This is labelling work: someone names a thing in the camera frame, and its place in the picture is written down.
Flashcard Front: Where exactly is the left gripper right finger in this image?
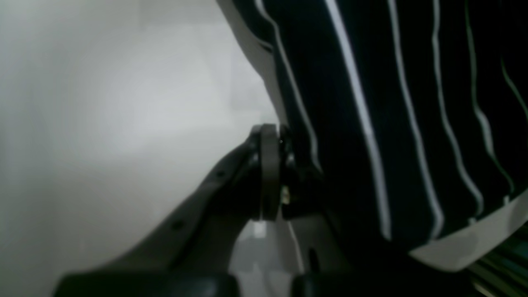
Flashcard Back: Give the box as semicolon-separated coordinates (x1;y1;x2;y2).
280;128;475;297

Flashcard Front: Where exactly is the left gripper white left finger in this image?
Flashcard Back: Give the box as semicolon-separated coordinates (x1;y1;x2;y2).
54;124;281;297

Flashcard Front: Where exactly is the navy white striped t-shirt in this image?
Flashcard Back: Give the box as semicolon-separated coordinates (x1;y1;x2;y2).
217;0;527;272

